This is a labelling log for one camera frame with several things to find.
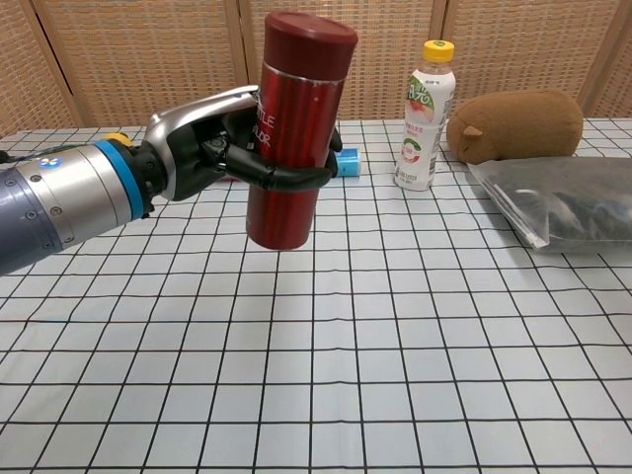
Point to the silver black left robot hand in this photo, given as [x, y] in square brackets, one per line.
[197, 148]

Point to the red thermos bottle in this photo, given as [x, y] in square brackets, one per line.
[296, 148]

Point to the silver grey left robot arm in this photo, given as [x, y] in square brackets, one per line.
[59, 197]

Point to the yellow seasoning bottle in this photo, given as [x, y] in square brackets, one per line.
[118, 138]

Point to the woven bamboo folding screen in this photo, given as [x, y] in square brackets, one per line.
[148, 59]

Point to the blue white plastic wrap roll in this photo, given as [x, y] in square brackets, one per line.
[348, 163]

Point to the white black grid tablecloth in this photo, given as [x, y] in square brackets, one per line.
[296, 345]

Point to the white drink bottle yellow cap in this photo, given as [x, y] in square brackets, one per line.
[422, 123]

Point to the brown capybara plush toy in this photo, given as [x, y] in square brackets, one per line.
[518, 126]

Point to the clear zip bag dark contents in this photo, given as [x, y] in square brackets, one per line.
[563, 207]

